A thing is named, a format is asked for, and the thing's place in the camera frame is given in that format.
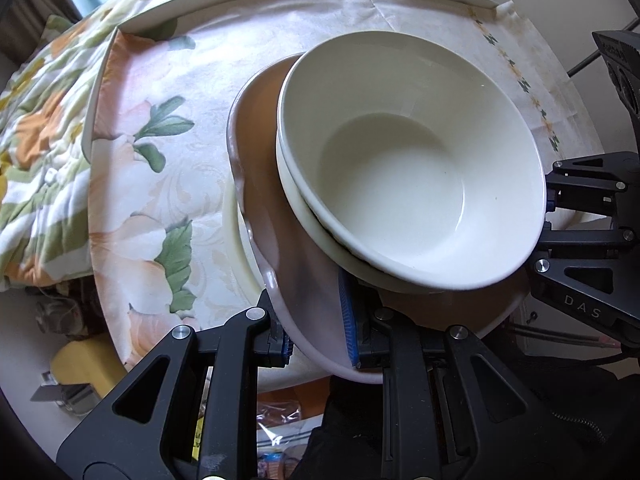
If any white tray with floral cloth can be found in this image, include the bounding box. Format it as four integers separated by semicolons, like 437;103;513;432
87;0;576;396

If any plain white bowl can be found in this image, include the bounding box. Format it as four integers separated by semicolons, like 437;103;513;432
276;31;547;292

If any floral blanket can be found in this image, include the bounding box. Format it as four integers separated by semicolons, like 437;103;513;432
0;0;416;293

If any beige curtain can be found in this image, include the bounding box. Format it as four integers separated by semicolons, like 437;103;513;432
0;0;83;66

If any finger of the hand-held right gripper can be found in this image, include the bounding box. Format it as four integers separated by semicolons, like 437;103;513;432
537;215;634;261
545;151;635;213

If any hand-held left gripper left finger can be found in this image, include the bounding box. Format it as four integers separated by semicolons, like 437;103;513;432
55;290;293;480

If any large white oval dish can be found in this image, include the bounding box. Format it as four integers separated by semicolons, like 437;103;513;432
222;180;268;301

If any black cable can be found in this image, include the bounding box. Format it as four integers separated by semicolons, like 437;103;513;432
510;321;631;350

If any metal clip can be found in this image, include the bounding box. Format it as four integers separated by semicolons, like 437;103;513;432
30;370;101;417

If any yellow cloth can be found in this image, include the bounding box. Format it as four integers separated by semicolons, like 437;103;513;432
50;334;127;392

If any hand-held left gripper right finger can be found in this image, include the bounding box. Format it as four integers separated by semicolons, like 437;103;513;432
338;270;591;480

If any cream bowl with flower print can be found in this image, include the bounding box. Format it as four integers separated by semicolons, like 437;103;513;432
275;140;441;296

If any clear plastic zip bag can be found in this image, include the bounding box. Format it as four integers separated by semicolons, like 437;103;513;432
256;400;331;480

